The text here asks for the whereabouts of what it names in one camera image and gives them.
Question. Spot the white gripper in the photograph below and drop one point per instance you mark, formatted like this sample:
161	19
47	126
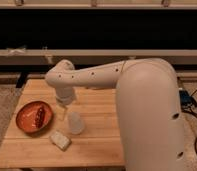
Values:
64	99

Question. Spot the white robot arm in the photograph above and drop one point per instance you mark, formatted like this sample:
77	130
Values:
147	107

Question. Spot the dark brown food item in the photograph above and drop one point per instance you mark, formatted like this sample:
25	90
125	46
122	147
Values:
39	119

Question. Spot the white sponge block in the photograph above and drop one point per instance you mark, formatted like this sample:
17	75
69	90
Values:
60	140

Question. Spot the orange bowl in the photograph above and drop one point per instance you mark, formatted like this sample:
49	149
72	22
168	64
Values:
25	118

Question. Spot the wooden table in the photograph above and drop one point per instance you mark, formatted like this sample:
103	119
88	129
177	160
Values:
98	145

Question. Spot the blue device on floor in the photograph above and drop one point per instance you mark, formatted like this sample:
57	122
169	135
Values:
185	99

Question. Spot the grey horizontal rail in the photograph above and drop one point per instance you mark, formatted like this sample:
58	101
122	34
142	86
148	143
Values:
87	57

